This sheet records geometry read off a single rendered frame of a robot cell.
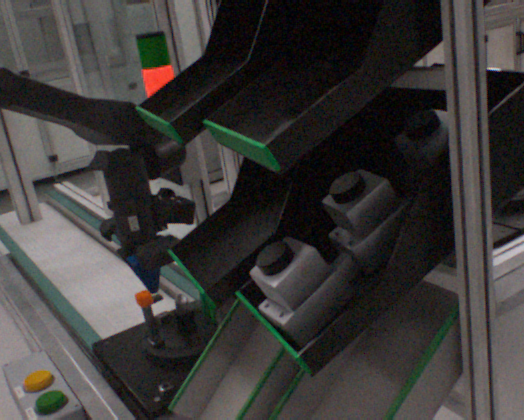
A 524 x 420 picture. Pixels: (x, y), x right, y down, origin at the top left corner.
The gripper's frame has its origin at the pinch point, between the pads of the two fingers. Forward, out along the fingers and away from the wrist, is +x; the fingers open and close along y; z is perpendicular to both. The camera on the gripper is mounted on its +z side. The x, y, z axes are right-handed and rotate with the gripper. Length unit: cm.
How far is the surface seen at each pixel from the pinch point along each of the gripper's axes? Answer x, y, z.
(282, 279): -15.5, -44.8, -4.6
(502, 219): 14, -7, 68
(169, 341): 11.4, -1.0, 0.1
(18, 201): 12, 105, 2
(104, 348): 13.4, 8.6, -7.2
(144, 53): -28.1, 17.8, 13.6
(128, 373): 13.3, -1.1, -7.0
